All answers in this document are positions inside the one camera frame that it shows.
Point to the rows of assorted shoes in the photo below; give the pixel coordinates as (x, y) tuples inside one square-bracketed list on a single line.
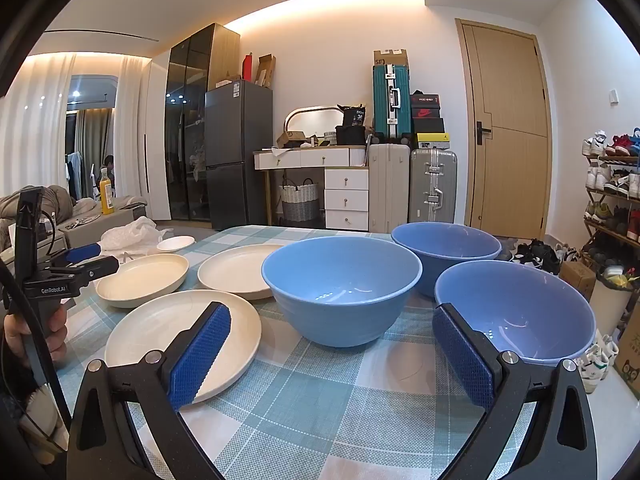
[(597, 145)]

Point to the wooden door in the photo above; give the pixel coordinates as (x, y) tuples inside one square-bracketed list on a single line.
[(505, 85)]

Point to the white plastic bag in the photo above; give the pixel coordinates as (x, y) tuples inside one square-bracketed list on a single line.
[(132, 235)]

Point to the silver suitcase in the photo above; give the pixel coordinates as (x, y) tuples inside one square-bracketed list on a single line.
[(432, 187)]

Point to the yellow black shoebox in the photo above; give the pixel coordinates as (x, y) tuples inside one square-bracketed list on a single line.
[(431, 139)]

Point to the white trash bin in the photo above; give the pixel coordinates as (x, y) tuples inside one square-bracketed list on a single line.
[(612, 305)]

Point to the blue bowl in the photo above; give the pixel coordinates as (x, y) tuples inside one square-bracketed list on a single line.
[(340, 310), (525, 310), (442, 242)]

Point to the tall dark glass cabinet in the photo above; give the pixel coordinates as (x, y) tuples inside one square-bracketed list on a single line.
[(190, 110)]

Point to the pile of dark sneakers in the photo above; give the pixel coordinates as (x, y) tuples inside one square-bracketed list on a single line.
[(540, 255)]

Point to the white green sneaker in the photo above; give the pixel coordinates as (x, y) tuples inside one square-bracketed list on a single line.
[(607, 345), (590, 370)]

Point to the brown cardboard box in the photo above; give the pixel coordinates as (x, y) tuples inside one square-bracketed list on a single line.
[(292, 138)]

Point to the open cardboard box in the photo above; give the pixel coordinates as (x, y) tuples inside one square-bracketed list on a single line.
[(265, 70)]

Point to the cream plate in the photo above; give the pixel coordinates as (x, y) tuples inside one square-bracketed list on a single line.
[(230, 272), (150, 330), (142, 277)]

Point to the arched mirror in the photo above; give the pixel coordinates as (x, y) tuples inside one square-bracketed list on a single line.
[(310, 117)]

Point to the flat cardboard box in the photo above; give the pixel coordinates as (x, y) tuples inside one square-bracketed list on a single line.
[(390, 57)]

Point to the wooden shoe rack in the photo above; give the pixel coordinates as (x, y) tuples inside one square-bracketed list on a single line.
[(615, 159)]

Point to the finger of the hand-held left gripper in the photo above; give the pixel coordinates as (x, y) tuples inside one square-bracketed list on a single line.
[(97, 267), (82, 252)]

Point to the metal phone stand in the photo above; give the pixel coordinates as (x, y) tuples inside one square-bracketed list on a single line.
[(126, 257)]

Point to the orange juice bottle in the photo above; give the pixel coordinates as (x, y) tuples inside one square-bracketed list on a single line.
[(105, 195)]

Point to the person's left forearm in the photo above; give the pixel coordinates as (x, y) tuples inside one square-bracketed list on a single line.
[(40, 410)]

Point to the small white bowl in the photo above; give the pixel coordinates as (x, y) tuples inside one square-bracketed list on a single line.
[(175, 243)]

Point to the woven laundry basket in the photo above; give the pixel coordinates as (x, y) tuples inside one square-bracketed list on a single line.
[(299, 202)]

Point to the teal checked tablecloth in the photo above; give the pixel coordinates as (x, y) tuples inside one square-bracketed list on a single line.
[(350, 400)]

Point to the grey refrigerator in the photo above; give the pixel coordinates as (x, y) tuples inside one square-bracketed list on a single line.
[(240, 155)]

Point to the person's left hand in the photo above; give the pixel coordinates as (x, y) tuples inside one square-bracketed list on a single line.
[(56, 335)]

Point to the white suitcase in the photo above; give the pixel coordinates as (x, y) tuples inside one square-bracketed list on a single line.
[(389, 187)]

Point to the black paper bag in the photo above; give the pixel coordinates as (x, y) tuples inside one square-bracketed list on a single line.
[(352, 116)]

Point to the white light switch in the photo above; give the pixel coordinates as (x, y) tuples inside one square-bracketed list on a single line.
[(612, 95)]

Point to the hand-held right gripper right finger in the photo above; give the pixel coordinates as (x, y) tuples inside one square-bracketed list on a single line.
[(462, 360)]

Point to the grey-brown duvet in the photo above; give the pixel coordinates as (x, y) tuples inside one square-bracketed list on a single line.
[(55, 202)]

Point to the large cardboard box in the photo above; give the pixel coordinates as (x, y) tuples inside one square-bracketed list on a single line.
[(631, 355)]

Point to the small cardboard box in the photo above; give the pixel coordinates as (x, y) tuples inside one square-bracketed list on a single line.
[(577, 275)]

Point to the teal suitcase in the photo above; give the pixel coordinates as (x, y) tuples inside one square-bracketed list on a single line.
[(391, 97)]

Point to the large black shoebox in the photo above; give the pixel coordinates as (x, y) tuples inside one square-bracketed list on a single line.
[(427, 126)]

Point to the beige sofa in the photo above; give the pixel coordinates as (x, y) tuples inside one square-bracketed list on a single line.
[(95, 227)]

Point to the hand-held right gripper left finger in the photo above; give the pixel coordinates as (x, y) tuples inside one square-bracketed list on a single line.
[(200, 355)]

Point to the tall red box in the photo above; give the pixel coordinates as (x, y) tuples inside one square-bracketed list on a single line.
[(246, 66)]

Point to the white dressing table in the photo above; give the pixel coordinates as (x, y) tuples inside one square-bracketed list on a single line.
[(345, 195)]

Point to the white sheer curtain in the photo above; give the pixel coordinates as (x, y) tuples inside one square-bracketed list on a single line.
[(35, 125), (132, 130)]

